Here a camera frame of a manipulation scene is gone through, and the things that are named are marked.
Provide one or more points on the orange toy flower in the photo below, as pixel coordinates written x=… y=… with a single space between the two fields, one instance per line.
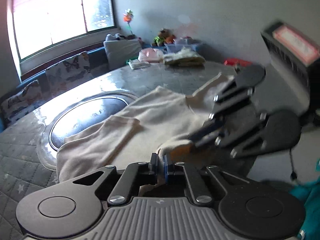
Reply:
x=127 y=18

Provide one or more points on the butterfly pattern cushion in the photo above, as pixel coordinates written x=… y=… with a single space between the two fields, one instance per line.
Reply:
x=22 y=103
x=69 y=73

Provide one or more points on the red box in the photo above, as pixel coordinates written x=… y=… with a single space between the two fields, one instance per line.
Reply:
x=236 y=62

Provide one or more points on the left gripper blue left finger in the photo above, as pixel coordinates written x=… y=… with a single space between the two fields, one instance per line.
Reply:
x=133 y=177

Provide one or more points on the cream white garment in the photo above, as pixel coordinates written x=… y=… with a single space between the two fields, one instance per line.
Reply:
x=158 y=119

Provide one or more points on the blue bench sofa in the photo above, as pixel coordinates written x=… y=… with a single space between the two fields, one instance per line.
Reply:
x=99 y=66

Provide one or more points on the folded yellowish clothes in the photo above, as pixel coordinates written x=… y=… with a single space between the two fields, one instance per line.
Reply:
x=184 y=57

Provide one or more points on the grey white pillow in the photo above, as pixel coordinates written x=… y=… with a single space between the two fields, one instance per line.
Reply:
x=119 y=50

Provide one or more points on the plush toy pile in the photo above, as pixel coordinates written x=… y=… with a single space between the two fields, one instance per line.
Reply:
x=164 y=37

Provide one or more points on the pink plastic bag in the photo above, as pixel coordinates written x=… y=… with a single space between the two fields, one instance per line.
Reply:
x=150 y=55

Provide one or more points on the clear storage box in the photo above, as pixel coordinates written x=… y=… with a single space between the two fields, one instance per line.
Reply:
x=176 y=47

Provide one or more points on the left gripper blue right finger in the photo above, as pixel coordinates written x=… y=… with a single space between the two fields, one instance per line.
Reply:
x=183 y=175

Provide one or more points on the round black table inset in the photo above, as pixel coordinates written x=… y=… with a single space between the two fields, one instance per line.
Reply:
x=85 y=113

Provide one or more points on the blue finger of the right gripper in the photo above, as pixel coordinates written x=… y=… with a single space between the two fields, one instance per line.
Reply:
x=204 y=131
x=208 y=140

